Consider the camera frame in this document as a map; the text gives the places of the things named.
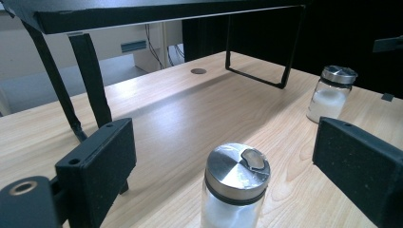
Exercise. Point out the small black tape piece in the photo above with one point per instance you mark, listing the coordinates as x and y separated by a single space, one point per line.
387 97

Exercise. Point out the black metal shelf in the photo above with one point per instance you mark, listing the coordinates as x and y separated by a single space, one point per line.
126 15

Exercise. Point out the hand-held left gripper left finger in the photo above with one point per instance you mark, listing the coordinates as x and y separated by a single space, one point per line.
98 171

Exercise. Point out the glass jar with white powder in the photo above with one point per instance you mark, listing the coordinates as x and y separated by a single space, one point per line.
234 177
329 101

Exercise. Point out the round grey table grommet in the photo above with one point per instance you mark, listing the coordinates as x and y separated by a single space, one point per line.
198 71

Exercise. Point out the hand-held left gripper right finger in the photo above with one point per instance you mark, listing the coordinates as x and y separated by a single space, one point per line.
364 171

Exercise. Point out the dark grey bar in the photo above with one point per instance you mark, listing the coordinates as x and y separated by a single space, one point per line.
388 44

